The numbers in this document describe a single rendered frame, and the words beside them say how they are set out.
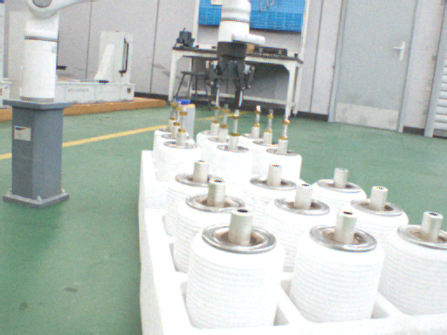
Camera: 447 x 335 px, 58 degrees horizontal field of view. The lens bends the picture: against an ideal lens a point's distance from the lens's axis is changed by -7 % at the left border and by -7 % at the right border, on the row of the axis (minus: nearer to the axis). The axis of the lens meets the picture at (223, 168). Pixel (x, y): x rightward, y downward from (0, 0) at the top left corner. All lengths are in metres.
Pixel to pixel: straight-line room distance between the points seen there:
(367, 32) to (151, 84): 3.20
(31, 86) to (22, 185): 0.28
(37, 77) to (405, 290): 1.07
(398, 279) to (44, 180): 1.02
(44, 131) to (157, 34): 5.47
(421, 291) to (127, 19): 6.62
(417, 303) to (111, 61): 4.33
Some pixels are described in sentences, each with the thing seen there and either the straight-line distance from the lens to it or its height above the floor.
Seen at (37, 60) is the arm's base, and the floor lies 0.41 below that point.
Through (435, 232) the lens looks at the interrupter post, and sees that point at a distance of 0.54.
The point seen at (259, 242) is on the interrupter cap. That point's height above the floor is 0.25.
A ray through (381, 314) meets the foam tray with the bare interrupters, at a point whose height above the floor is 0.17.
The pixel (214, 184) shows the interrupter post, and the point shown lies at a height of 0.28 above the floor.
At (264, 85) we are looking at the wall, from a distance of 6.06.
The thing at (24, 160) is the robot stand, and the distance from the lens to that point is 1.30.
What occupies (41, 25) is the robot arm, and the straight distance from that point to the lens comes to 1.33.
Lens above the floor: 0.41
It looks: 12 degrees down
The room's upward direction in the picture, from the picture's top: 6 degrees clockwise
